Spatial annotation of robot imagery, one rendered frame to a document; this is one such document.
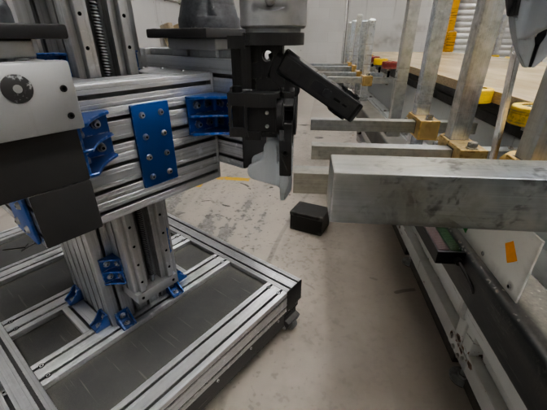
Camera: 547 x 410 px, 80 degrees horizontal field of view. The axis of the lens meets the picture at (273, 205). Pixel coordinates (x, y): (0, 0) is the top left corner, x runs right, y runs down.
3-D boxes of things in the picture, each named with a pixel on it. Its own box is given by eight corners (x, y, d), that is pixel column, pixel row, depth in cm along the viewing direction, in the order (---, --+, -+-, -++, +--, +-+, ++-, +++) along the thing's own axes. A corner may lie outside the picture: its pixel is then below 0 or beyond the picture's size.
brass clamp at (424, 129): (414, 140, 86) (418, 120, 84) (401, 127, 98) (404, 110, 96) (439, 141, 86) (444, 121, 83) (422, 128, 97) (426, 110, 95)
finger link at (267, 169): (250, 197, 48) (248, 134, 44) (291, 199, 47) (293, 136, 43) (247, 207, 45) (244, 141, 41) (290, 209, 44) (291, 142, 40)
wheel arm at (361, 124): (310, 133, 91) (311, 118, 89) (310, 130, 94) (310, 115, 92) (474, 137, 87) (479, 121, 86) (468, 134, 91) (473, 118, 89)
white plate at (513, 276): (513, 303, 45) (540, 241, 40) (443, 211, 68) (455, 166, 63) (517, 303, 44) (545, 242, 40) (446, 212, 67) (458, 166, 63)
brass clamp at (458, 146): (451, 175, 64) (457, 150, 61) (429, 153, 76) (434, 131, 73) (484, 176, 63) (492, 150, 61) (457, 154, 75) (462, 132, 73)
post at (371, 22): (358, 114, 188) (369, 18, 166) (357, 113, 191) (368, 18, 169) (364, 115, 188) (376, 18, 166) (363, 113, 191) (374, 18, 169)
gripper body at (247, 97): (240, 128, 47) (236, 32, 42) (300, 129, 46) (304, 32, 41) (229, 143, 40) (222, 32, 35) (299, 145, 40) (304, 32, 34)
